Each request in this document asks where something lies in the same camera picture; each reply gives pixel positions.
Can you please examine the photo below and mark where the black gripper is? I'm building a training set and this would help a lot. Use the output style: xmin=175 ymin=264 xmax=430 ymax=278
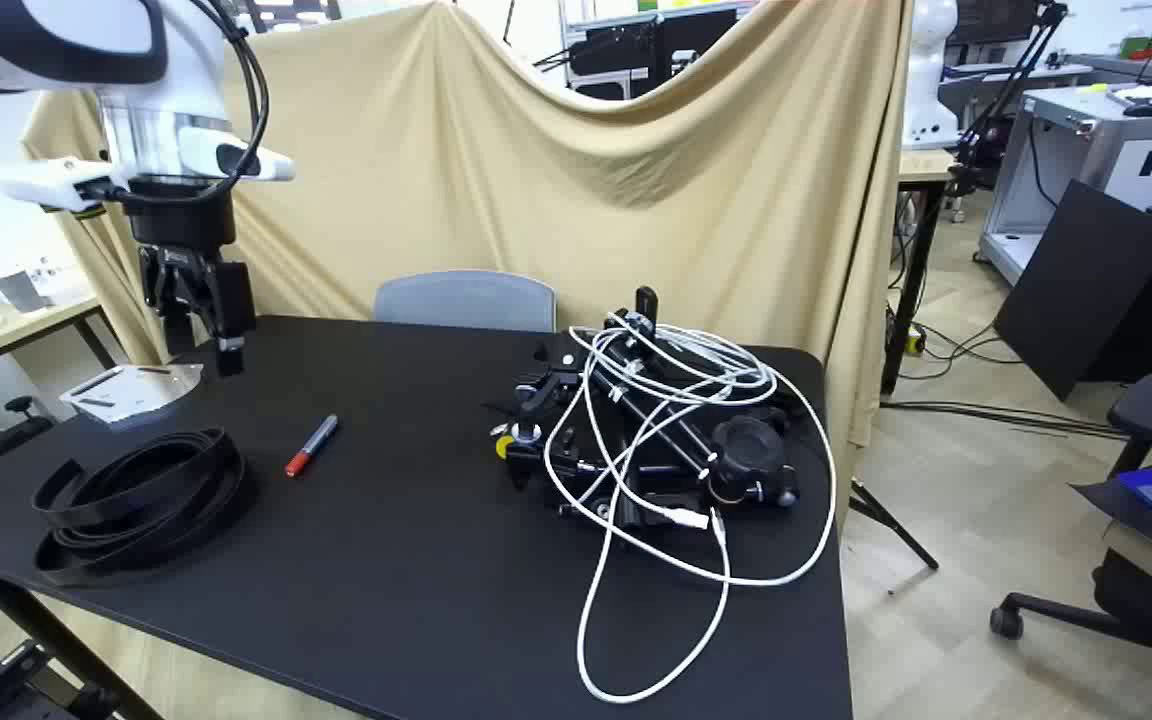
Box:
xmin=125 ymin=180 xmax=256 ymax=379

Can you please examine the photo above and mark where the marker with red cap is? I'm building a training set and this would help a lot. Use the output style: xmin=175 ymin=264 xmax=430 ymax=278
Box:
xmin=281 ymin=410 xmax=345 ymax=484

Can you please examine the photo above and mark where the white paper card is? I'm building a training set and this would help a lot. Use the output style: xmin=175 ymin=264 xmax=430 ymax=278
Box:
xmin=59 ymin=361 xmax=210 ymax=427

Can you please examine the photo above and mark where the light wooden side desk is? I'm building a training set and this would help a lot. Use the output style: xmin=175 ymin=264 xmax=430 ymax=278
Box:
xmin=0 ymin=289 xmax=109 ymax=393

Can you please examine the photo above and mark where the grey chair backrest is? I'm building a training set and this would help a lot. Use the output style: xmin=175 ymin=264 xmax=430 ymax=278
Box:
xmin=371 ymin=268 xmax=565 ymax=334

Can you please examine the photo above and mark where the beige cloth backdrop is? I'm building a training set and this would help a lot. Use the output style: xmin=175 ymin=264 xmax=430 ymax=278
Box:
xmin=22 ymin=0 xmax=922 ymax=465

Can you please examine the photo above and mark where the wooden table with black legs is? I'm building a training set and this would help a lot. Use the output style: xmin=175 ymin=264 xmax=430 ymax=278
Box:
xmin=877 ymin=148 xmax=961 ymax=398

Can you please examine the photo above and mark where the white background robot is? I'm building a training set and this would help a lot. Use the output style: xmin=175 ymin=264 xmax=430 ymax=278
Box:
xmin=899 ymin=0 xmax=966 ymax=153

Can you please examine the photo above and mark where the black flat panel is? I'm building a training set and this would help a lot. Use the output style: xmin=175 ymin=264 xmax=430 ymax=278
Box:
xmin=993 ymin=175 xmax=1152 ymax=402

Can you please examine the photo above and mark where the grey metal cabinet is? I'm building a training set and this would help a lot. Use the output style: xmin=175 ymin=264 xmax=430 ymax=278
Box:
xmin=971 ymin=83 xmax=1152 ymax=291

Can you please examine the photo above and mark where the black office chair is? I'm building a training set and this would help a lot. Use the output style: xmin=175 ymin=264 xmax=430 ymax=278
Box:
xmin=988 ymin=354 xmax=1152 ymax=676

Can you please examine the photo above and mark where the black coiled strap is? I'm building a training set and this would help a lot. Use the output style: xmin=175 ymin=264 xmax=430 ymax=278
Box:
xmin=33 ymin=422 xmax=262 ymax=588

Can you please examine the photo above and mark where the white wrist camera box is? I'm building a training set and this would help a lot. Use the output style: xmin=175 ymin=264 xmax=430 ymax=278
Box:
xmin=0 ymin=148 xmax=300 ymax=215

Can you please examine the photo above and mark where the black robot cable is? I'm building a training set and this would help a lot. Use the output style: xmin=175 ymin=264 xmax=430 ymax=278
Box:
xmin=190 ymin=0 xmax=277 ymax=203

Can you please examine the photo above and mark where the black camera mount clutter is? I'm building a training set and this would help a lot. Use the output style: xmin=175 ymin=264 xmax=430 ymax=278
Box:
xmin=484 ymin=282 xmax=805 ymax=535

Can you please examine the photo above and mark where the white cable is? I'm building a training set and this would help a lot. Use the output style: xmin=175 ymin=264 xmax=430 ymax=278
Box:
xmin=540 ymin=313 xmax=846 ymax=709

